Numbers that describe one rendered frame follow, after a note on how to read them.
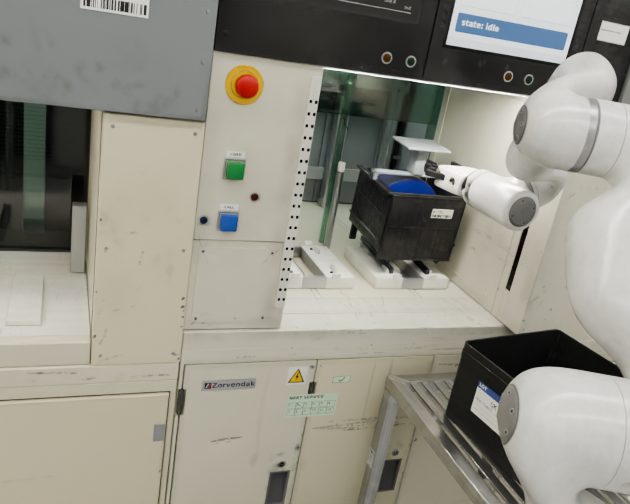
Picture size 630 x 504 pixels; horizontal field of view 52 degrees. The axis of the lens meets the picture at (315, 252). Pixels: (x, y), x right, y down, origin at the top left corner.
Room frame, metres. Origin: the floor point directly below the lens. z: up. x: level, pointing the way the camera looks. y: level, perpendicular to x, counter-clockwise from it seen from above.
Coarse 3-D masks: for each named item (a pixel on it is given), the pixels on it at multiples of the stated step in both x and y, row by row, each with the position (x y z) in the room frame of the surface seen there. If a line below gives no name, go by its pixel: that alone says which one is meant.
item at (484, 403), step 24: (504, 336) 1.21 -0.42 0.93; (528, 336) 1.25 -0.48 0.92; (552, 336) 1.29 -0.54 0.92; (480, 360) 1.11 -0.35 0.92; (504, 360) 1.22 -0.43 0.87; (528, 360) 1.26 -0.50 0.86; (552, 360) 1.29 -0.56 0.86; (576, 360) 1.24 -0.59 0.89; (600, 360) 1.20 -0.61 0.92; (456, 384) 1.14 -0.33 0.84; (480, 384) 1.09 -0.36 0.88; (504, 384) 1.05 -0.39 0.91; (456, 408) 1.13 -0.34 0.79; (480, 408) 1.08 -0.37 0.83; (480, 432) 1.07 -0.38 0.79; (504, 456) 1.01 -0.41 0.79
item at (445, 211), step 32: (416, 160) 1.61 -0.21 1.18; (384, 192) 1.54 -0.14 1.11; (448, 192) 1.65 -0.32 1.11; (352, 224) 1.69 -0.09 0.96; (384, 224) 1.50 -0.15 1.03; (416, 224) 1.54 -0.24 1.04; (448, 224) 1.57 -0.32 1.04; (384, 256) 1.51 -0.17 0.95; (416, 256) 1.55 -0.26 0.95; (448, 256) 1.59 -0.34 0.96
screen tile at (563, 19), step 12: (528, 0) 1.34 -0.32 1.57; (540, 0) 1.35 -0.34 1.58; (552, 0) 1.36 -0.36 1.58; (564, 0) 1.37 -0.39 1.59; (576, 0) 1.38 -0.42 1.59; (528, 12) 1.34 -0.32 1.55; (540, 12) 1.35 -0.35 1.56; (552, 12) 1.36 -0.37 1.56; (564, 12) 1.37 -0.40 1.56; (564, 24) 1.38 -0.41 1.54
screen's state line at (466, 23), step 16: (464, 16) 1.29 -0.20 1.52; (480, 16) 1.30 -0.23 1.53; (464, 32) 1.29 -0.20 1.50; (480, 32) 1.30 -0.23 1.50; (496, 32) 1.32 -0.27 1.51; (512, 32) 1.33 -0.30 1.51; (528, 32) 1.34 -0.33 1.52; (544, 32) 1.36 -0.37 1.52; (560, 32) 1.37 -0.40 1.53; (560, 48) 1.38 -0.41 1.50
